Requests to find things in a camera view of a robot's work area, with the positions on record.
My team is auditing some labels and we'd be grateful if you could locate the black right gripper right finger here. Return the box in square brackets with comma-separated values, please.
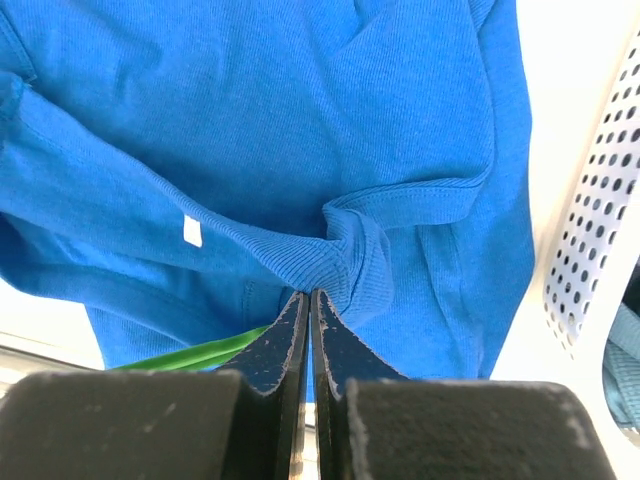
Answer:
[310, 290, 614, 480]

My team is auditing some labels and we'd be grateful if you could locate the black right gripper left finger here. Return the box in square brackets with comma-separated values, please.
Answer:
[1, 293, 309, 480]

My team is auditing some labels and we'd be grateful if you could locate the blue tank top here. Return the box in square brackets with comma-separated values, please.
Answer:
[1, 1, 534, 379]

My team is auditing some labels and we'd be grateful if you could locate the light blue garment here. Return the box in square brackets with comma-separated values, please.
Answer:
[602, 304, 639, 430]

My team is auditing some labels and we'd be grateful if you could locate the white laundry basket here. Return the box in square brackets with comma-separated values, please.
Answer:
[542, 19, 640, 361]

